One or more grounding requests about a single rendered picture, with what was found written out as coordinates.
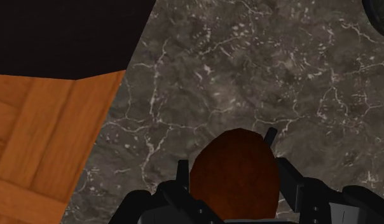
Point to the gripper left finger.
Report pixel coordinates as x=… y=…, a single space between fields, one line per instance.
x=179 y=203

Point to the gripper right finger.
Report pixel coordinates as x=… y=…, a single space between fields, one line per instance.
x=316 y=198

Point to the reddish brown oval object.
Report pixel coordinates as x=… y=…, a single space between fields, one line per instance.
x=235 y=176

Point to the dark round object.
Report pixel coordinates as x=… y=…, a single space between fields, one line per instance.
x=381 y=14

